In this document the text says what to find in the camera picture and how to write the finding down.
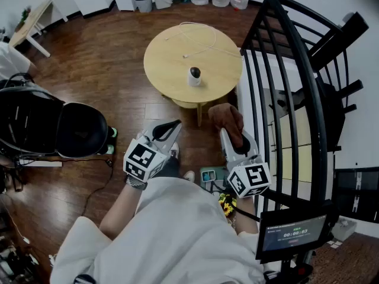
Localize grey trash bin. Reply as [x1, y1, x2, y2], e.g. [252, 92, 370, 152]
[134, 0, 153, 14]

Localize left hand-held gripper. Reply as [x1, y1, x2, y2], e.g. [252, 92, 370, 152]
[123, 119, 182, 183]

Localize thick black cable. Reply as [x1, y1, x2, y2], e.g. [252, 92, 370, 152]
[230, 201, 262, 222]

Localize round wooden side table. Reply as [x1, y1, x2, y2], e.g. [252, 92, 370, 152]
[143, 24, 244, 127]

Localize yellow sunflower bunch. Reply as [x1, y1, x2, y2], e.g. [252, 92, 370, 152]
[218, 192, 238, 217]

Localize black office chair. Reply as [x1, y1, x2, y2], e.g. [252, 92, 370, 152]
[0, 86, 109, 159]

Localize black tablet display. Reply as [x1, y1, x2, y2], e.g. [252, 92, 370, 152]
[255, 199, 339, 263]

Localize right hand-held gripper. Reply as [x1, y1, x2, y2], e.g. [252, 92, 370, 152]
[219, 127, 272, 199]

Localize person's black trousers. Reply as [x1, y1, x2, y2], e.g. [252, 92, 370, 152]
[159, 155, 181, 179]

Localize black tablet stand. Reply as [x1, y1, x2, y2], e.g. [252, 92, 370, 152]
[262, 251, 315, 284]

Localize white power strip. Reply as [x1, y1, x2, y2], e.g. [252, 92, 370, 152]
[18, 159, 63, 169]

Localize person's right forearm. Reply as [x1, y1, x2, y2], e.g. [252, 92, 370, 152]
[235, 196, 260, 236]

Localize black metal stair railing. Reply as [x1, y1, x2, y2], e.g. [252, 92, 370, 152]
[239, 0, 370, 218]

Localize black equipment case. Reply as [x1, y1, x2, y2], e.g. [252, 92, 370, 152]
[330, 166, 379, 225]

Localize person's left forearm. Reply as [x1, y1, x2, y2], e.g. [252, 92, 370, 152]
[98, 182, 148, 240]

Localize small potted plant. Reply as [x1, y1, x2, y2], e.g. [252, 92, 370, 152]
[15, 6, 33, 31]

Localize wristwatch with metal band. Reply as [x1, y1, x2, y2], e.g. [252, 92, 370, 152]
[125, 174, 149, 192]

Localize green storage box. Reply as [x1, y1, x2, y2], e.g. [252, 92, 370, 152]
[199, 166, 229, 192]

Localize person's white shirt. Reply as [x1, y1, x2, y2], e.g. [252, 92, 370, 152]
[49, 176, 268, 284]

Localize white charging cable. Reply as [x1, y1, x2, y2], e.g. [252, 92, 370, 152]
[164, 21, 244, 60]

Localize white and black camera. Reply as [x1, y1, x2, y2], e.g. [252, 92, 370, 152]
[187, 66, 203, 88]

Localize brown cloth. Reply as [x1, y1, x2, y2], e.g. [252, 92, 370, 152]
[208, 103, 245, 149]

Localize grey cardboard box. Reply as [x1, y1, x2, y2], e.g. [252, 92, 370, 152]
[330, 216, 358, 242]

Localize white-legged wooden desk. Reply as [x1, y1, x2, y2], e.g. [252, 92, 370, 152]
[8, 0, 69, 59]

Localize white plastic bucket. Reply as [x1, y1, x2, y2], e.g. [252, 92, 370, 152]
[152, 0, 174, 10]

